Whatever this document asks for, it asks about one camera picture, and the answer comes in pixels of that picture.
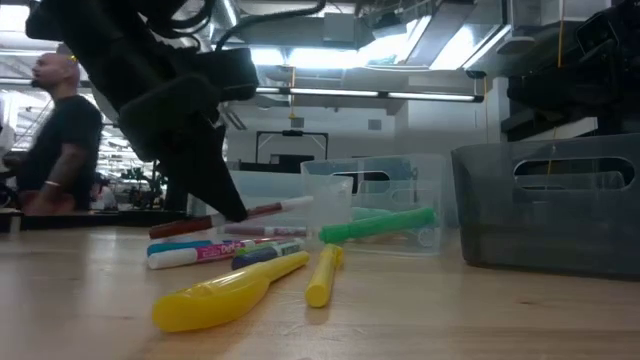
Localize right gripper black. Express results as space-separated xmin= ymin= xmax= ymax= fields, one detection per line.
xmin=507 ymin=0 xmax=640 ymax=114

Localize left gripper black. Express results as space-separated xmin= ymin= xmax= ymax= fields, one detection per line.
xmin=117 ymin=47 xmax=261 ymax=224

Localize brown dry-erase marker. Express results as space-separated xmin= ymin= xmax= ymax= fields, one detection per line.
xmin=148 ymin=195 xmax=315 ymax=240

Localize teal dry-erase marker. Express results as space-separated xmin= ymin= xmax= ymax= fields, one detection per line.
xmin=147 ymin=239 xmax=214 ymax=257

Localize pink dry-erase marker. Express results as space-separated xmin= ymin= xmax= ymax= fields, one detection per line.
xmin=147 ymin=239 xmax=261 ymax=271

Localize navy dry-erase marker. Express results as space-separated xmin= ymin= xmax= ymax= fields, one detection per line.
xmin=231 ymin=242 xmax=306 ymax=271

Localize dark grey translucent bin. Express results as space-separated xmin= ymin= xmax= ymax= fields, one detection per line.
xmin=451 ymin=132 xmax=640 ymax=279

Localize dark green highlighter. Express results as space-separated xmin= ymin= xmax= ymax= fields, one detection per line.
xmin=318 ymin=206 xmax=437 ymax=246

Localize clear plastic bin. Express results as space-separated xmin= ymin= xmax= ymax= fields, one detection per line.
xmin=301 ymin=152 xmax=450 ymax=257
xmin=227 ymin=169 xmax=355 ymax=237

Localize person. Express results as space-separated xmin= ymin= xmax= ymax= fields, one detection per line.
xmin=17 ymin=52 xmax=104 ymax=217

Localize long LED light bar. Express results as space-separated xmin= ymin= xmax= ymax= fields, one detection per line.
xmin=254 ymin=85 xmax=485 ymax=104

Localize black gantry frame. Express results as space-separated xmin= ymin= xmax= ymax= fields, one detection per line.
xmin=256 ymin=129 xmax=330 ymax=162

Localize black aluminium table frame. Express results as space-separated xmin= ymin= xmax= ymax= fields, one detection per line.
xmin=0 ymin=208 xmax=191 ymax=234

